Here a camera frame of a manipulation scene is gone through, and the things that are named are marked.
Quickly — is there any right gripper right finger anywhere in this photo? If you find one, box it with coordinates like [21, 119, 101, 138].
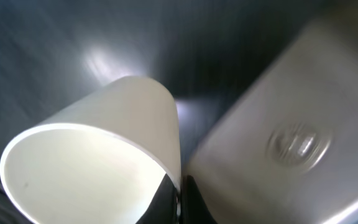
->
[180, 175, 219, 224]

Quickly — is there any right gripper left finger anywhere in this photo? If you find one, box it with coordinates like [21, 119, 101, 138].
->
[135, 173, 179, 224]

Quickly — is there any white cup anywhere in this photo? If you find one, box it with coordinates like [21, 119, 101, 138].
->
[0, 75, 182, 224]

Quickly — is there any steel sink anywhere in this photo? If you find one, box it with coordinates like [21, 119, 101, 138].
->
[183, 12, 358, 224]

